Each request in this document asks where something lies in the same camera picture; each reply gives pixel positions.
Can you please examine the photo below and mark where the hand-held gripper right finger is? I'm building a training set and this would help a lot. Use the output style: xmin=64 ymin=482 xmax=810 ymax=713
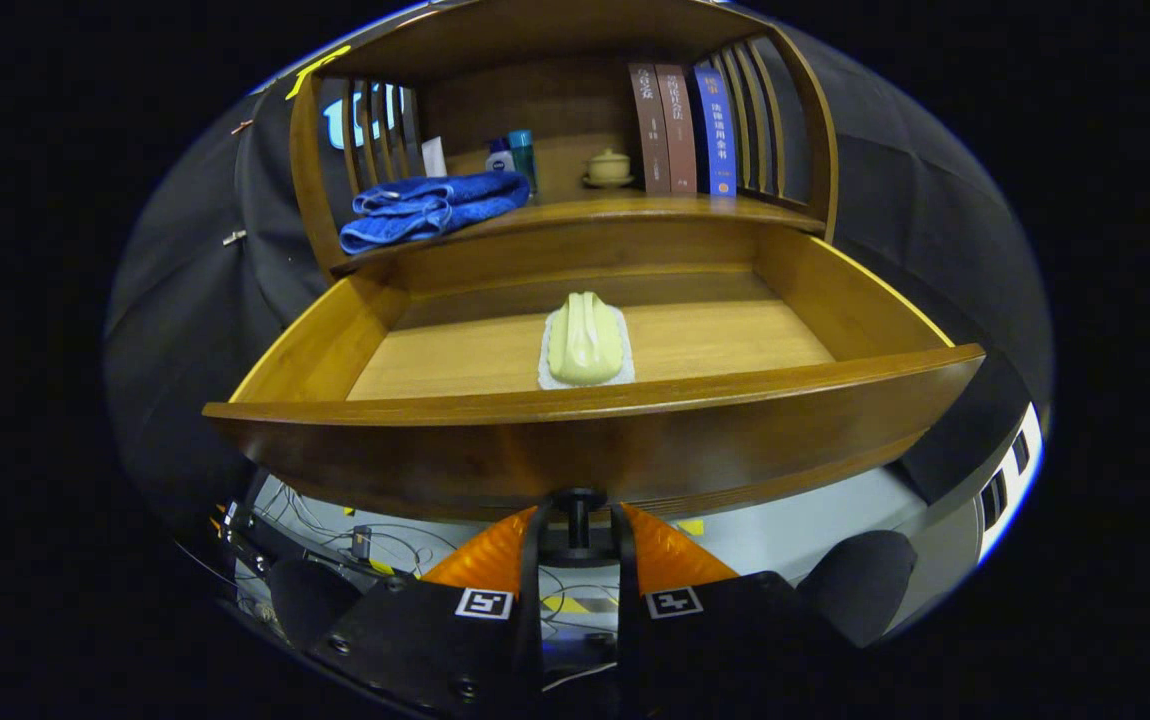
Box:
xmin=610 ymin=503 xmax=861 ymax=720

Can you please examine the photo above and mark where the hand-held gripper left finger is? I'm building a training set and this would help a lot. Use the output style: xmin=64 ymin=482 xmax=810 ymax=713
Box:
xmin=310 ymin=503 xmax=543 ymax=720

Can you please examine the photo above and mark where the black drawer knob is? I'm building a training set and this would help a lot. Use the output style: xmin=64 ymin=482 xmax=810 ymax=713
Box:
xmin=538 ymin=487 xmax=622 ymax=569

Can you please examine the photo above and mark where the wooden drawer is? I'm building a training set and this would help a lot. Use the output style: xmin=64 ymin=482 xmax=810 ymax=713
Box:
xmin=203 ymin=225 xmax=986 ymax=523

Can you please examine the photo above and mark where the wooden countertop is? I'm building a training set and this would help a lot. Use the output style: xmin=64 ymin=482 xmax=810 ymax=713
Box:
xmin=330 ymin=190 xmax=826 ymax=276

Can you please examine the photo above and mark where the wooden cabinet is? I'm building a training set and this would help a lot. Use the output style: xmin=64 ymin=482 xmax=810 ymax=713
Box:
xmin=287 ymin=0 xmax=841 ymax=291

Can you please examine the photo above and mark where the dark rounded object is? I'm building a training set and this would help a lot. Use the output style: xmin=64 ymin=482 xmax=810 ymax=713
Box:
xmin=797 ymin=530 xmax=919 ymax=649

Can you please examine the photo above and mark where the blue folded towel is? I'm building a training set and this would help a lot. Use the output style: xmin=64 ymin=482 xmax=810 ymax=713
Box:
xmin=339 ymin=170 xmax=533 ymax=256

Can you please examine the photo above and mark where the clear teal bottle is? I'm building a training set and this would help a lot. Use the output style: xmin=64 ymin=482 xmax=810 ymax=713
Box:
xmin=507 ymin=129 xmax=539 ymax=196

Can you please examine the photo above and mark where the dark brown book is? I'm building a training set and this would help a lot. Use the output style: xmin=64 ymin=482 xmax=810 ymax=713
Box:
xmin=628 ymin=62 xmax=672 ymax=195

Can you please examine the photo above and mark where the reddish brown book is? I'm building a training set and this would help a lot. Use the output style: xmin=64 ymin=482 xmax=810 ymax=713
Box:
xmin=655 ymin=63 xmax=699 ymax=195

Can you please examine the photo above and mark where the blue book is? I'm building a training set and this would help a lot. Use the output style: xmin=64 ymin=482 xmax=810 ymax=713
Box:
xmin=690 ymin=63 xmax=739 ymax=197

